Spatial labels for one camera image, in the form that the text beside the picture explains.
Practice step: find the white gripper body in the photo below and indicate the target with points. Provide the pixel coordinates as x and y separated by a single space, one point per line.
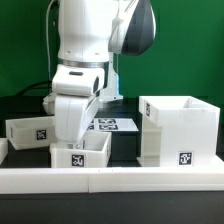
73 116

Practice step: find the white front drawer box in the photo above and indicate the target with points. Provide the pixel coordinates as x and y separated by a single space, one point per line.
93 152

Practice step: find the white drawer box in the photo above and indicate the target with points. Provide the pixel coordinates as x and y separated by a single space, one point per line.
28 133
93 152

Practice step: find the white drawer cabinet frame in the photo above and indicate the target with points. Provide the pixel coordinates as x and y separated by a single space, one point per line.
177 131

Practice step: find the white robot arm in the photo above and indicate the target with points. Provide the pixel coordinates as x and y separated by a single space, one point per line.
90 31

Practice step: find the white marker sheet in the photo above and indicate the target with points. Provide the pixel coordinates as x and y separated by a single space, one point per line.
113 125

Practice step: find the white left fence piece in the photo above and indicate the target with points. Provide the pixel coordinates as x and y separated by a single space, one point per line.
3 149

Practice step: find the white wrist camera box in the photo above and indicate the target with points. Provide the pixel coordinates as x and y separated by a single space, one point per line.
78 81

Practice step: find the white front fence rail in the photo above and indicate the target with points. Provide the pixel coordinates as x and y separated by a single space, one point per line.
115 179

